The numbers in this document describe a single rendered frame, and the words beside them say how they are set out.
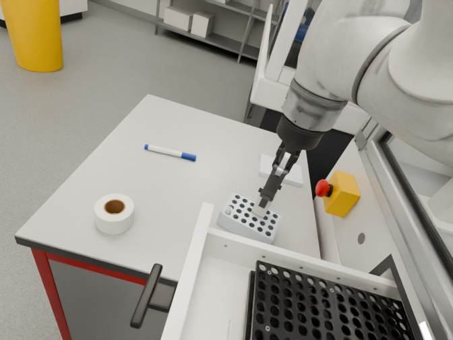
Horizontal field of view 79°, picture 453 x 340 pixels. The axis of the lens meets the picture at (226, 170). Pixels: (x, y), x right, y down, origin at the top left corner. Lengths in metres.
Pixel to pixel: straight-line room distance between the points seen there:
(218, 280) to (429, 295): 0.28
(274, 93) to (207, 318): 0.78
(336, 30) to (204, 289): 0.39
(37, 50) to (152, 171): 2.23
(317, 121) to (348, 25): 0.13
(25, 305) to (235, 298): 1.06
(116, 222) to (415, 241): 0.48
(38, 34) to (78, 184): 2.19
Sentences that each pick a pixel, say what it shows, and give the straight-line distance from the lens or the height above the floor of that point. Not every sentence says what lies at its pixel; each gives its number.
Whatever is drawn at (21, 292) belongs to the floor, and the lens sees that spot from 1.43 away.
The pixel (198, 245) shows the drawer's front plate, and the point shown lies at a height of 0.93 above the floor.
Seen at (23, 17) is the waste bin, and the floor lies 0.42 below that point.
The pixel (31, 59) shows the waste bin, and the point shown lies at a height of 0.10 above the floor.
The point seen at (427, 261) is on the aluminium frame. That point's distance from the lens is 0.46.
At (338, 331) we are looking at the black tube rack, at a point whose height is 0.90.
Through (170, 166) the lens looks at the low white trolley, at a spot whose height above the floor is 0.76.
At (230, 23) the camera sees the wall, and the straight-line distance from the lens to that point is 4.48.
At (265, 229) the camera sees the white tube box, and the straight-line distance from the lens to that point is 0.60.
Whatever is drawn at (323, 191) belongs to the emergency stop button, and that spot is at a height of 0.88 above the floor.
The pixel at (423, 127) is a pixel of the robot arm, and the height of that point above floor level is 1.14.
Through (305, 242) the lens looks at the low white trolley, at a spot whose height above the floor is 0.76.
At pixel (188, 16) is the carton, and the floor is 0.33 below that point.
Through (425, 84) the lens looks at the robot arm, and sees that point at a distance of 0.30.
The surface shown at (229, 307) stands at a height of 0.84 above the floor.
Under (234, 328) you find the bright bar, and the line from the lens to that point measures 0.42.
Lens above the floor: 1.23
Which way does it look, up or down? 39 degrees down
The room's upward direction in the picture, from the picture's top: 19 degrees clockwise
